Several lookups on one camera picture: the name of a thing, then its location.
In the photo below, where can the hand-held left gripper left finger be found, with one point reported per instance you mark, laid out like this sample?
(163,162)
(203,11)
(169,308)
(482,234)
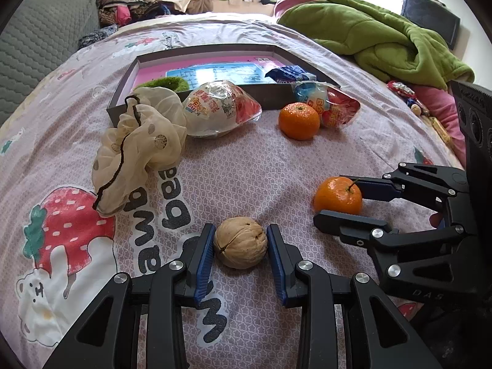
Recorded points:
(205,261)

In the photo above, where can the brown cloth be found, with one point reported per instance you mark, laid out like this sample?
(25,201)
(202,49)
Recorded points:
(200,5)

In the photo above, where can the orange mandarin with stem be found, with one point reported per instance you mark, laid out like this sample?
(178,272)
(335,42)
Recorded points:
(336,198)

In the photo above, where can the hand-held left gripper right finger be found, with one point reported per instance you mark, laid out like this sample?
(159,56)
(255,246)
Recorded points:
(276,265)

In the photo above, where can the yellow snack bar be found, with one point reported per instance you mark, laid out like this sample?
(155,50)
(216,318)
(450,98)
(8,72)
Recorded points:
(442,130)

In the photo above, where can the black monitor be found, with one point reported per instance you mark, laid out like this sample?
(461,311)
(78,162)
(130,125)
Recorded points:
(430,19)

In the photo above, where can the pink blanket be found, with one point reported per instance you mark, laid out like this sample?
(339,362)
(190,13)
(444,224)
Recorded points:
(442,103)

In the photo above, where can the dark candy packet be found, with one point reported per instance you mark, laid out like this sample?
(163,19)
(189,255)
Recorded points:
(419,107)

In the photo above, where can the pink picture book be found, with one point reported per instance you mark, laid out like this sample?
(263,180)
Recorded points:
(153,73)

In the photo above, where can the red white candy packet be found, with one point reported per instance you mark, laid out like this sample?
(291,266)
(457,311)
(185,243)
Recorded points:
(401,89)

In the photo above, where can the large egg toy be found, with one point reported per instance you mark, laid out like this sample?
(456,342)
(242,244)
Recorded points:
(215,107)

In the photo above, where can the small egg toy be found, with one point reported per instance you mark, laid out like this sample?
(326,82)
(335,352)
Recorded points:
(334,107)

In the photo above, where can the printed strawberry bedsheet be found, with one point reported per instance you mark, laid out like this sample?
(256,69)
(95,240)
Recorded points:
(250,169)

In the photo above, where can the dark floral cloth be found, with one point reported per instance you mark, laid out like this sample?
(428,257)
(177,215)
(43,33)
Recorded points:
(96,36)

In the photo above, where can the grey cardboard box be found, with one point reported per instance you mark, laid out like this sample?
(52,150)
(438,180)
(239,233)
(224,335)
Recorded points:
(269,102)

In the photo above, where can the grey quilted headboard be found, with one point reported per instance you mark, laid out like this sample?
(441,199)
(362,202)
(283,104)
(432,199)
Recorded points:
(38,46)

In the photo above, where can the pink pillow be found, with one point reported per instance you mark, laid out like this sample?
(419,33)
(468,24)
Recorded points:
(296,2)

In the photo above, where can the pile of clothes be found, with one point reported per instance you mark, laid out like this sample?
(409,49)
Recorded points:
(127,7)

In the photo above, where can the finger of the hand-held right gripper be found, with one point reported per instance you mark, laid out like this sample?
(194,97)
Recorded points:
(378,190)
(346,225)

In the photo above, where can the green blanket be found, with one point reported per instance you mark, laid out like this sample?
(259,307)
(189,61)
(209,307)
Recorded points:
(365,30)

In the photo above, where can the cream sheer scrunchie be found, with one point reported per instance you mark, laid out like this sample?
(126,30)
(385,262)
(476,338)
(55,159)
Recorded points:
(142,138)

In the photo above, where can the walnut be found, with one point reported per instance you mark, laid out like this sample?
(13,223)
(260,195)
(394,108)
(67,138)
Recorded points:
(240,242)

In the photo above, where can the blue snack packet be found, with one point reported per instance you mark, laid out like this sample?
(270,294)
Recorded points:
(288,73)

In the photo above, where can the green fuzzy scrunchie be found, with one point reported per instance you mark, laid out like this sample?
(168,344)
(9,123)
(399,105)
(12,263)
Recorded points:
(165,83)

